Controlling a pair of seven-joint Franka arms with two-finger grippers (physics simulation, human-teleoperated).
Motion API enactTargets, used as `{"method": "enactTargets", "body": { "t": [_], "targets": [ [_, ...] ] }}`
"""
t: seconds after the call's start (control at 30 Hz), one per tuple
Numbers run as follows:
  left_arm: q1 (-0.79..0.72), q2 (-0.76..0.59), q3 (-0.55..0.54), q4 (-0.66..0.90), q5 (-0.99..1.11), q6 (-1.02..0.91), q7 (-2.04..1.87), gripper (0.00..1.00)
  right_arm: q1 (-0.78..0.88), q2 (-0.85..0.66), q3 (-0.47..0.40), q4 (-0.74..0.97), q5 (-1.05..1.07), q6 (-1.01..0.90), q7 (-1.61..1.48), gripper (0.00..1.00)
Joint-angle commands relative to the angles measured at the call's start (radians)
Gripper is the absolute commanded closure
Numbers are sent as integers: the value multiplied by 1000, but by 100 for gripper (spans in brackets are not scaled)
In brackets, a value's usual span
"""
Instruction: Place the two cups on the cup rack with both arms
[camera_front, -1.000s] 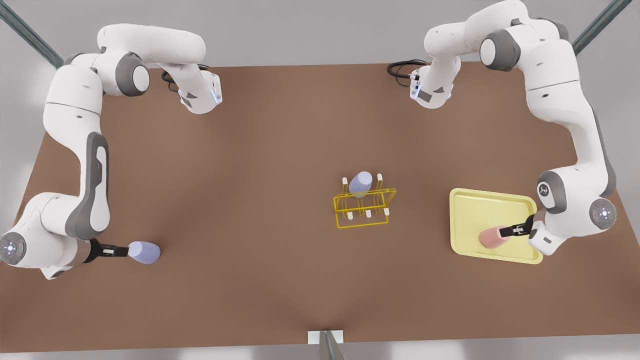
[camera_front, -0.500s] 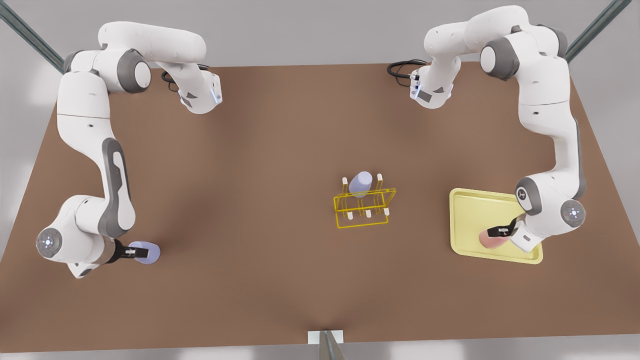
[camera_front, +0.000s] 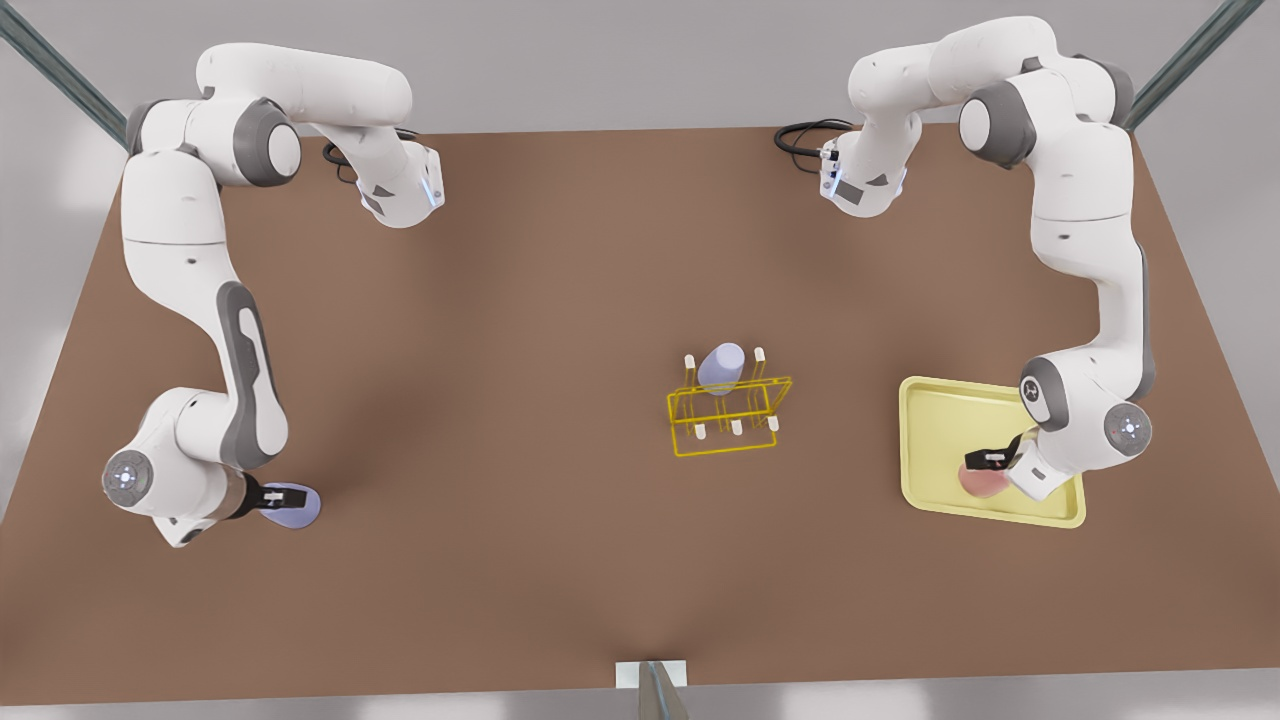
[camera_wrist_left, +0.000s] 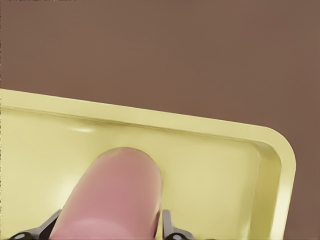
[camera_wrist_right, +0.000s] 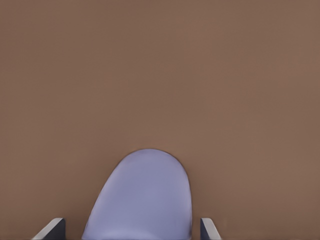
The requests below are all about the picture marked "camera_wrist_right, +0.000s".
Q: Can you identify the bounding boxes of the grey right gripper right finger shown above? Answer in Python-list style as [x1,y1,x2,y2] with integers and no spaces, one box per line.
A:
[200,217,223,240]

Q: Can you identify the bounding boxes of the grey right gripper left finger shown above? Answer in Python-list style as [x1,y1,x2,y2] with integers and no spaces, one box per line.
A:
[31,217,67,240]

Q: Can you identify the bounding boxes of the lavender rounded object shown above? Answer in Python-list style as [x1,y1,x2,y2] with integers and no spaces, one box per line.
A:
[81,147,193,240]

